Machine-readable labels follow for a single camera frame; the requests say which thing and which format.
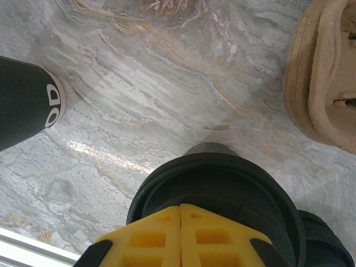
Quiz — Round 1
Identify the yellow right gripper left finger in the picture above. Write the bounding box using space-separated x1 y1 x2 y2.
73 205 182 267

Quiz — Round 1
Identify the black plastic cup lid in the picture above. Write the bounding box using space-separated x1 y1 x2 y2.
126 151 306 267

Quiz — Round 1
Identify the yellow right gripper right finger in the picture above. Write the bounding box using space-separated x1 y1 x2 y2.
180 203 291 267

